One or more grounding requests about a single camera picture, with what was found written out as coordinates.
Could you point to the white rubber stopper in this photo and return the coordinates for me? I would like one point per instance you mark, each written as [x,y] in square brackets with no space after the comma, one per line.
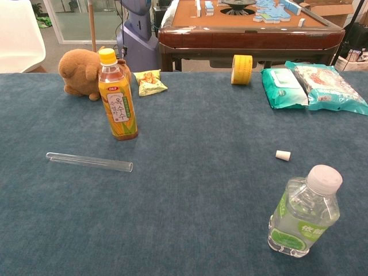
[281,154]

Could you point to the transparent glass test tube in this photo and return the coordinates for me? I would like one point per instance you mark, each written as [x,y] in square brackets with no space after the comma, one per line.
[86,161]

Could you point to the blue table cloth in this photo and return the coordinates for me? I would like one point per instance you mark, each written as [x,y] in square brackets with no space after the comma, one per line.
[201,143]

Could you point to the yellow-green snack bag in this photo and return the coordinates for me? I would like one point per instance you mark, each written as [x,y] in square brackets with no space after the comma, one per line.
[148,83]

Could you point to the yellow corn tea bottle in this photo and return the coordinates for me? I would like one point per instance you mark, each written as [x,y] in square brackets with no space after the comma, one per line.
[118,109]

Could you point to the yellow tape roll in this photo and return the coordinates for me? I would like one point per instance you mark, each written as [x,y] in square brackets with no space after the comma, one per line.
[241,70]

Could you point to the blue-grey machine base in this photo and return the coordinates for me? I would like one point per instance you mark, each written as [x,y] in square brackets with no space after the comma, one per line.
[138,43]

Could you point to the green wet wipes pack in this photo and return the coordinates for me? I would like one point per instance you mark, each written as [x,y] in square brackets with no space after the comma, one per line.
[284,89]

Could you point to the brown mahjong table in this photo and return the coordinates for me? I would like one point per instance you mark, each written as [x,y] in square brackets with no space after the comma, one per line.
[244,40]

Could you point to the brown capybara plush toy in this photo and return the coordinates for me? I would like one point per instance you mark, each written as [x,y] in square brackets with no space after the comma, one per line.
[77,72]

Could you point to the stacked blue mahjong tiles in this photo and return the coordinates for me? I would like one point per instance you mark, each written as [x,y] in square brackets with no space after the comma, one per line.
[209,8]

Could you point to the clear green-label water bottle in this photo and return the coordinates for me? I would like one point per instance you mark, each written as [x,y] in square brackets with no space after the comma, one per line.
[302,218]

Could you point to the wooden pole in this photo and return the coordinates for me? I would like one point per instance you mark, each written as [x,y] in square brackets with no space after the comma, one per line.
[92,28]

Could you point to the black mahjong table hub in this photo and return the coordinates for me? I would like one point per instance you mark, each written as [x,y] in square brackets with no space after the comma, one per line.
[238,5]

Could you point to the teal noodle food pack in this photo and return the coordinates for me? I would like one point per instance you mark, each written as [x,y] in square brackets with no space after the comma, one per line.
[327,86]

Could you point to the blue mahjong tile pile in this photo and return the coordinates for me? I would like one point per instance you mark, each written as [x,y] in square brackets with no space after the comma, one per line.
[270,11]

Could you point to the single upright mahjong tile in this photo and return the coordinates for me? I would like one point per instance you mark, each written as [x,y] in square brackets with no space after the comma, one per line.
[301,22]

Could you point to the black tripod stand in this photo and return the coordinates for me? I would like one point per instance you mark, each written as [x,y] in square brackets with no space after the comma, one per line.
[339,51]

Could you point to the white printed boxes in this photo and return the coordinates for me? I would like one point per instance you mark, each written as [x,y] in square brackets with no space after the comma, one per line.
[353,59]

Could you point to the potted green plant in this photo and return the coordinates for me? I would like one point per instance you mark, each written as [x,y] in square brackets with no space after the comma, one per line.
[37,9]

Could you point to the white plastic chair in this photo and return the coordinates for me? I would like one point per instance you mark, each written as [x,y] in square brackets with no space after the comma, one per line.
[17,34]

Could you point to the cardboard box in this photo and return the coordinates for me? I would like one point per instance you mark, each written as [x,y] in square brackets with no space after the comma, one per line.
[336,11]

